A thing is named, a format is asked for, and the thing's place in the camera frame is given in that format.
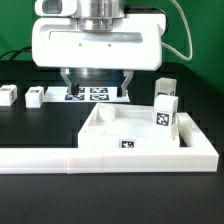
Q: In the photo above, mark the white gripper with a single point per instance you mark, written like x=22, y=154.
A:
x=134, y=43

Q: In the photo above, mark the white square tabletop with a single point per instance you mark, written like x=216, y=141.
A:
x=122, y=126

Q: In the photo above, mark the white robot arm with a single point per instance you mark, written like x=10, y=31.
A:
x=99, y=15

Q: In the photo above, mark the white tag marker sheet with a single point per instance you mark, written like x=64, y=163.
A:
x=86, y=94

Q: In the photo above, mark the white L-shaped obstacle fence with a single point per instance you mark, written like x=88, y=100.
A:
x=197, y=156

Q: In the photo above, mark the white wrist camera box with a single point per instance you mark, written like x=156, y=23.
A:
x=56, y=8

